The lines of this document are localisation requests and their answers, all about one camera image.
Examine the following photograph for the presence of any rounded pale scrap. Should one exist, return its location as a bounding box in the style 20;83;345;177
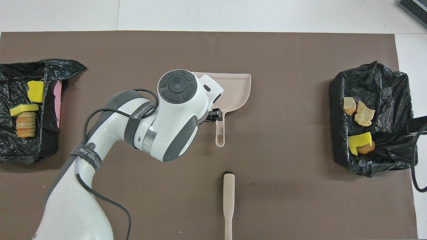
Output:
343;97;357;116

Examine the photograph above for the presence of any yellow green sponge piece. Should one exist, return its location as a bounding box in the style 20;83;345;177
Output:
9;103;39;117

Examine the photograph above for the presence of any notched yellow sponge piece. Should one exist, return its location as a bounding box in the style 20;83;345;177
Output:
348;132;372;156

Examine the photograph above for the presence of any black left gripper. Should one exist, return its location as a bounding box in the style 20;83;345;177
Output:
204;108;224;123

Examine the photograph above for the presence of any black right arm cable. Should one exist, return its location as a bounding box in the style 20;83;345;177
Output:
412;123;427;193

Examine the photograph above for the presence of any pink plastic bin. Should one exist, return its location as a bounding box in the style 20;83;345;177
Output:
53;80;63;129

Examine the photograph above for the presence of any angular pale scrap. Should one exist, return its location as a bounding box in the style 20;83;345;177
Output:
354;101;376;127

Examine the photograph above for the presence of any beige hand brush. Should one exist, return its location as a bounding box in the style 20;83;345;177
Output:
223;171;236;240

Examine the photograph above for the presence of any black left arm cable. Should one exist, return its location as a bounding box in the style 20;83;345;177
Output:
75;88;160;240

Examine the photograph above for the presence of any beige plastic dustpan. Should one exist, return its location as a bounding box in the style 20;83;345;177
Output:
192;72;252;148

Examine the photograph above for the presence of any black plastic trash bag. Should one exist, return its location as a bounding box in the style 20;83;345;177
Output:
329;61;418;178
0;59;86;164

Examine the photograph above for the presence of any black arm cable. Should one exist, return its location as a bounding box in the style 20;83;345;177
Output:
75;88;160;240
412;123;427;193

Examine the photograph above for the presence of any brown oval bread piece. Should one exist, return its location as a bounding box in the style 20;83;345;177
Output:
357;141;376;155

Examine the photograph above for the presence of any grey ribbed device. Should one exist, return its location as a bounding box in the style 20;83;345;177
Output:
397;0;427;29

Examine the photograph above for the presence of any striped orange bread piece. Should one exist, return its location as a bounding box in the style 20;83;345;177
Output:
16;112;36;138

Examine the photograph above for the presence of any brown table mat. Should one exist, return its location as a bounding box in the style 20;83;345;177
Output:
0;31;418;240

